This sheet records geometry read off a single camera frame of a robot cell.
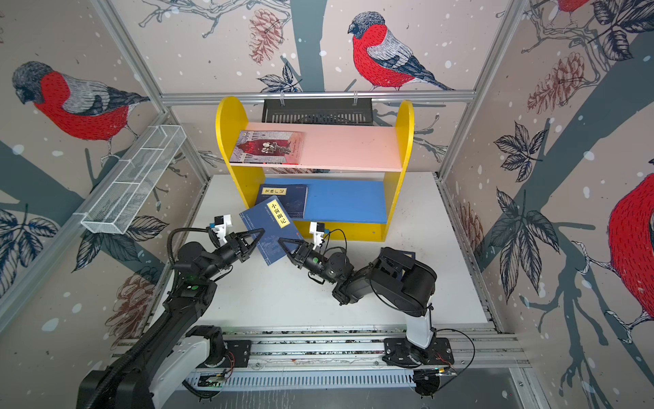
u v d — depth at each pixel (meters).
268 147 0.73
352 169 0.68
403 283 0.49
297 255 0.69
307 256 0.68
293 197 0.93
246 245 0.69
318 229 0.75
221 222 0.71
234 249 0.66
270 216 0.76
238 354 0.73
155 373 0.46
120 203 0.72
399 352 0.73
